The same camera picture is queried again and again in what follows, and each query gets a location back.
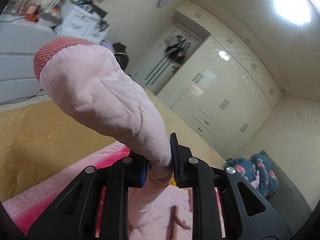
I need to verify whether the pink quilted jacket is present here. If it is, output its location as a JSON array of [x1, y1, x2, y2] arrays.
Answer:
[[33, 37, 192, 239]]

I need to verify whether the dark clothes pile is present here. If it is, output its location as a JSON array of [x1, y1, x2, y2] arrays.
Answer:
[[100, 40, 129, 71]]

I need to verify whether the blue flamingo quilt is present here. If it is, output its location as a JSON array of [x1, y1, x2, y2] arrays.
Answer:
[[223, 151, 279, 200]]

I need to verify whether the pink cartoon fleece blanket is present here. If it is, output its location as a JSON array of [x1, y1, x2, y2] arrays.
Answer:
[[3, 142, 193, 239]]

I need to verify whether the grey upholstered headboard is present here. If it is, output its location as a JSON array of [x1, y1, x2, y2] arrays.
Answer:
[[261, 151, 312, 234]]

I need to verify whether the tan bed cover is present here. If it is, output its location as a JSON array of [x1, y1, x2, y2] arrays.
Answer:
[[0, 88, 227, 203]]

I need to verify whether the white wardrobe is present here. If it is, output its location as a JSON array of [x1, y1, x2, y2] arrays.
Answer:
[[131, 0, 281, 159]]

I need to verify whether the grey white cabinet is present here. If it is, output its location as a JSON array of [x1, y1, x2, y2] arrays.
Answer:
[[1, 22, 56, 103]]

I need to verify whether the white drawer chest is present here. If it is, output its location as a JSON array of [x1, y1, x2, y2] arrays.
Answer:
[[55, 3, 110, 44]]

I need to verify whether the round ceiling light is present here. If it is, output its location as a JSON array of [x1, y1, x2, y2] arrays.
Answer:
[[273, 0, 311, 25]]

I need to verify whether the round wall clock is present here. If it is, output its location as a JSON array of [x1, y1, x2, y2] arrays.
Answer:
[[157, 0, 168, 9]]

